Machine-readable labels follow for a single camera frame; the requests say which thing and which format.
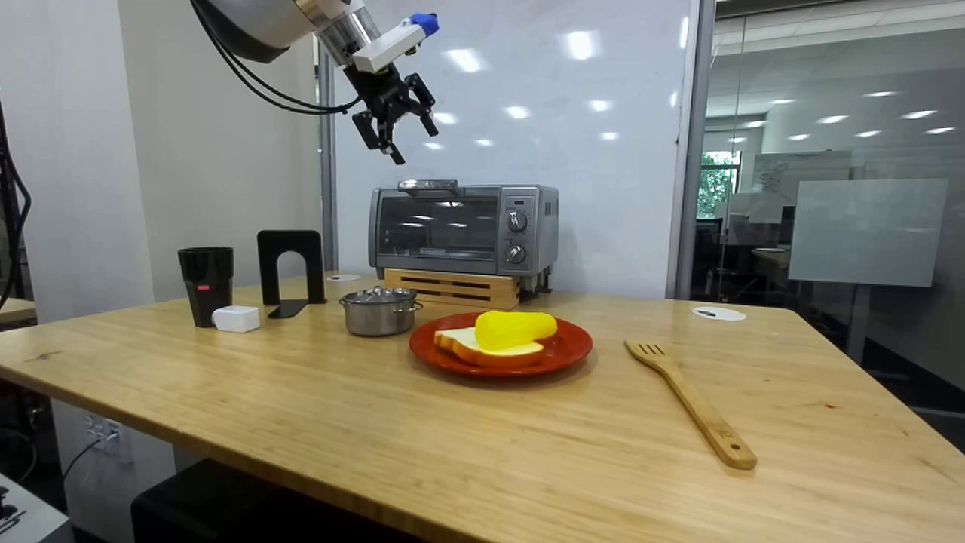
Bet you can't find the small steel pot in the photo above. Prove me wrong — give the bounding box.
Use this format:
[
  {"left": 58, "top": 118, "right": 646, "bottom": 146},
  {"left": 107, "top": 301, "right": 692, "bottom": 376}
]
[{"left": 337, "top": 298, "right": 422, "bottom": 339}]

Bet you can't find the yellow corn toy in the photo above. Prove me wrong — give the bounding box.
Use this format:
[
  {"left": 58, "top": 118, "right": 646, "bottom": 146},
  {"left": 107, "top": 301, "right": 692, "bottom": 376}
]
[{"left": 475, "top": 306, "right": 562, "bottom": 353}]

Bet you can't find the grey standing board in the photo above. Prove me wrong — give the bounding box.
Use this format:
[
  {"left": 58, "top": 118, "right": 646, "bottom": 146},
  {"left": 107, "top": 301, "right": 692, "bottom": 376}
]
[{"left": 786, "top": 179, "right": 950, "bottom": 291}]

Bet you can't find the wooden fork spatula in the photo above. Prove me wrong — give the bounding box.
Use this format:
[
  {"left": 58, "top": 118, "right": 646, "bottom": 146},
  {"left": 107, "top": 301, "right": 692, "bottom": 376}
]
[{"left": 621, "top": 337, "right": 760, "bottom": 474}]

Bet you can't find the black plastic tumbler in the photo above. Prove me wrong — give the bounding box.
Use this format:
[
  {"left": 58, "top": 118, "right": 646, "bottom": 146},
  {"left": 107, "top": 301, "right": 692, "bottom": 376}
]
[{"left": 176, "top": 243, "right": 240, "bottom": 331}]

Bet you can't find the silver toaster oven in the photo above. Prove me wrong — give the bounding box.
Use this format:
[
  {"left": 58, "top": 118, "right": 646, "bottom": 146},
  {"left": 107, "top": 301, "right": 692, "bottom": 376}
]
[{"left": 366, "top": 179, "right": 562, "bottom": 295}]

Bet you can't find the white table grommet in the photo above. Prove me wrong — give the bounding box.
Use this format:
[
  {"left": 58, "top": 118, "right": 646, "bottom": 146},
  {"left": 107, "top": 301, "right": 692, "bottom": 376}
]
[{"left": 692, "top": 301, "right": 751, "bottom": 325}]

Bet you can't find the small white box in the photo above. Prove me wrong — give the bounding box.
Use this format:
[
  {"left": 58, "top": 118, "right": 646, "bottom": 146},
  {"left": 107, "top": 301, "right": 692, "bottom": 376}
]
[{"left": 207, "top": 305, "right": 263, "bottom": 334}]

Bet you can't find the white wall outlet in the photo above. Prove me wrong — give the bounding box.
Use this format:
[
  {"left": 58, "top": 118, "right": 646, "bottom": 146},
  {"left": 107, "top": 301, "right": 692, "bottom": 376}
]
[{"left": 84, "top": 415, "right": 129, "bottom": 464}]

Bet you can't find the toast bread slice toy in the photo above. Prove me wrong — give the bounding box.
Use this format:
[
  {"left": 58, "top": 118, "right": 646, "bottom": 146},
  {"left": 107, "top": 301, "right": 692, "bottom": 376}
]
[{"left": 432, "top": 325, "right": 546, "bottom": 367}]

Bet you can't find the large white whiteboard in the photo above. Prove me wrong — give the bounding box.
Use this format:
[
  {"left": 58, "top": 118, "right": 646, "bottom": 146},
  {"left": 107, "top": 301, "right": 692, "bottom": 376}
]
[{"left": 319, "top": 0, "right": 719, "bottom": 301}]

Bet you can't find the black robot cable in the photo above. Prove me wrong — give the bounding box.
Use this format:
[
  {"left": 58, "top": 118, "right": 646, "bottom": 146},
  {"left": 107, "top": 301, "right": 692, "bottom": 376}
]
[{"left": 186, "top": 0, "right": 366, "bottom": 118}]

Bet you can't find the white wrist camera blue end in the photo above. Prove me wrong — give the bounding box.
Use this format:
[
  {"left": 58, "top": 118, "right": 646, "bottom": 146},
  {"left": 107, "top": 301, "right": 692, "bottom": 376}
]
[{"left": 351, "top": 9, "right": 444, "bottom": 74}]

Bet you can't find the wooden pallet stand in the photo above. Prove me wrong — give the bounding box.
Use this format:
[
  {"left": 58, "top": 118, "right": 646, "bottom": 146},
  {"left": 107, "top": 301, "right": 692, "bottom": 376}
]
[{"left": 380, "top": 265, "right": 556, "bottom": 310}]

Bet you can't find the black metal bookend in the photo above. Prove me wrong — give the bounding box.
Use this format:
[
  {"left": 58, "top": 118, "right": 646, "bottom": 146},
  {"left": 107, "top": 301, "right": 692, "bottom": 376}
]
[{"left": 253, "top": 227, "right": 330, "bottom": 321}]

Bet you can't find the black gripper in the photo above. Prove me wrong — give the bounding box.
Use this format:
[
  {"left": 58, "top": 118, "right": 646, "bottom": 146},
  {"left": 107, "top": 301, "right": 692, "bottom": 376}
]
[{"left": 343, "top": 63, "right": 444, "bottom": 170}]

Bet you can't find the red plate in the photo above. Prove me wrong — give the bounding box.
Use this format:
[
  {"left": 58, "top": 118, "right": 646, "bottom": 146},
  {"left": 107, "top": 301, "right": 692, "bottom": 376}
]
[{"left": 407, "top": 310, "right": 598, "bottom": 383}]

